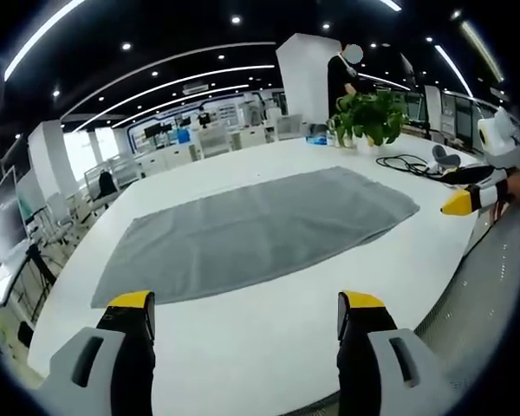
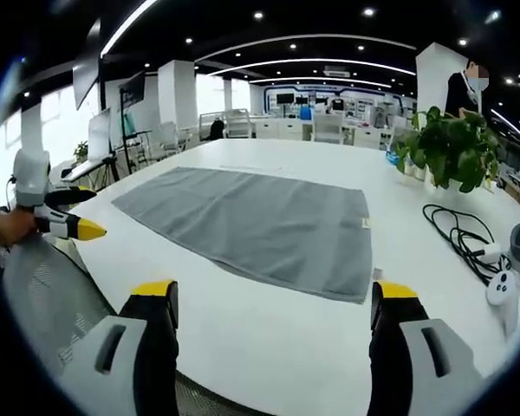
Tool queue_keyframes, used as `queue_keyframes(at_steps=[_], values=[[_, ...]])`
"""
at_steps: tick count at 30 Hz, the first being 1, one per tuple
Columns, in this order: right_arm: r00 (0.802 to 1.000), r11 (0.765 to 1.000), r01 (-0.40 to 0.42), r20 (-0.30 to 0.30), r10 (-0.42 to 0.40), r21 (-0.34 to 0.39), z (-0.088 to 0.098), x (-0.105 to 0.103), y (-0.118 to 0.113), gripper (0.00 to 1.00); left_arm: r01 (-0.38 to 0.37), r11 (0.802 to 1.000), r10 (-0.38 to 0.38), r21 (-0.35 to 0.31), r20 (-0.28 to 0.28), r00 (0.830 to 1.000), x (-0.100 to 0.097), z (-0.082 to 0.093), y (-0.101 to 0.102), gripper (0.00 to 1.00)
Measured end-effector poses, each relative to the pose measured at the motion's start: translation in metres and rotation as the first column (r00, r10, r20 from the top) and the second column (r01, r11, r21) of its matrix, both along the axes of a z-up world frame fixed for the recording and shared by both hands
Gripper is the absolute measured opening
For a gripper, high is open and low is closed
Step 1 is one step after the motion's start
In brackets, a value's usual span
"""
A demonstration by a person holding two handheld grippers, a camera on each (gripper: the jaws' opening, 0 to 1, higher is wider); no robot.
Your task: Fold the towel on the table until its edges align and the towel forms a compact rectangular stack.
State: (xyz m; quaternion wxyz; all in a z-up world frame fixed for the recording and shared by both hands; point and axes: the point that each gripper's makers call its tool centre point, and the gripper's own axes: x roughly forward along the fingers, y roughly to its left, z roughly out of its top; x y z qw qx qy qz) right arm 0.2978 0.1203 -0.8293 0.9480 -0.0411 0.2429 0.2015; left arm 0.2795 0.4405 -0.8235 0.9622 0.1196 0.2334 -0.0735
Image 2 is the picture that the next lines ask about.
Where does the grey towel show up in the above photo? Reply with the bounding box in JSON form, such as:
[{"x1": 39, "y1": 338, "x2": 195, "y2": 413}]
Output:
[{"x1": 111, "y1": 166, "x2": 374, "y2": 306}]

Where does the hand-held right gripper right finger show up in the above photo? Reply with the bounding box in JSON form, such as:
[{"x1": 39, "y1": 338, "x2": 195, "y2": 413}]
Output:
[{"x1": 369, "y1": 280, "x2": 483, "y2": 416}]

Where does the green potted plant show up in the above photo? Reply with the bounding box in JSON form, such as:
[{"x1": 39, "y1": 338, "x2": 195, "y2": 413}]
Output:
[{"x1": 394, "y1": 106, "x2": 503, "y2": 194}]

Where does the black screen on stand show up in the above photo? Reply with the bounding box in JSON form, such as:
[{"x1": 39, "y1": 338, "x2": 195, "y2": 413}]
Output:
[{"x1": 117, "y1": 70, "x2": 147, "y2": 174}]

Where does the white office chair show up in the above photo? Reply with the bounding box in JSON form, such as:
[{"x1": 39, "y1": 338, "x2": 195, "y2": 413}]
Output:
[{"x1": 155, "y1": 120, "x2": 181, "y2": 159}]

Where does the person's left hand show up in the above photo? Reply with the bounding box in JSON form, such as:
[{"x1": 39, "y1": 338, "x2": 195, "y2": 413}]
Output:
[{"x1": 0, "y1": 206, "x2": 38, "y2": 253}]

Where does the white handheld controller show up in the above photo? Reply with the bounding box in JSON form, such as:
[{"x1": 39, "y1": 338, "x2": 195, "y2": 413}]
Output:
[{"x1": 484, "y1": 270, "x2": 520, "y2": 335}]

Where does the white table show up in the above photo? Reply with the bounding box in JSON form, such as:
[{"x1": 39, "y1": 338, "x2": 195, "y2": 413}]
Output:
[{"x1": 64, "y1": 138, "x2": 520, "y2": 393}]

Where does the small green plant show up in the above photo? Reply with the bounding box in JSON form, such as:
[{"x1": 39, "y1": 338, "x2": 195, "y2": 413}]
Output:
[{"x1": 72, "y1": 140, "x2": 90, "y2": 165}]

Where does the white power adapter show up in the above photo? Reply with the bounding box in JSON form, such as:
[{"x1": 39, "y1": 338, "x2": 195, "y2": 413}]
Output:
[{"x1": 476, "y1": 242, "x2": 502, "y2": 263}]

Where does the white board on tripod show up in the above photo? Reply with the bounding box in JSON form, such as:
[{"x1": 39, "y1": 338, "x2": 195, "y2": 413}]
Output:
[{"x1": 86, "y1": 107, "x2": 129, "y2": 184}]

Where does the grey mesh chair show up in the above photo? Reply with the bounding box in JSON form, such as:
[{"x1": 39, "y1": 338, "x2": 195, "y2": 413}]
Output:
[{"x1": 0, "y1": 236, "x2": 119, "y2": 379}]

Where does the black cable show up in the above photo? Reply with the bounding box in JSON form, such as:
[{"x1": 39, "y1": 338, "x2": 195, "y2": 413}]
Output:
[{"x1": 422, "y1": 203, "x2": 513, "y2": 287}]

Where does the white slatted chair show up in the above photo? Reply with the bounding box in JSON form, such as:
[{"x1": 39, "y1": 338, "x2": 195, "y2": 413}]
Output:
[{"x1": 223, "y1": 109, "x2": 255, "y2": 139}]

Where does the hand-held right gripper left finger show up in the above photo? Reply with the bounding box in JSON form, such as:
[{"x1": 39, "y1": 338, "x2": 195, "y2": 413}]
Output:
[{"x1": 62, "y1": 280, "x2": 179, "y2": 416}]

